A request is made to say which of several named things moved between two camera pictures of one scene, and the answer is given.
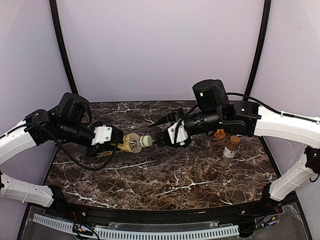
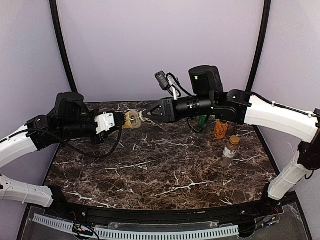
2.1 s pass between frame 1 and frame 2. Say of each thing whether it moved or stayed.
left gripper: moved
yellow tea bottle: moved
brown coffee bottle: stayed
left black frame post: stayed
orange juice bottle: stayed
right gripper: moved
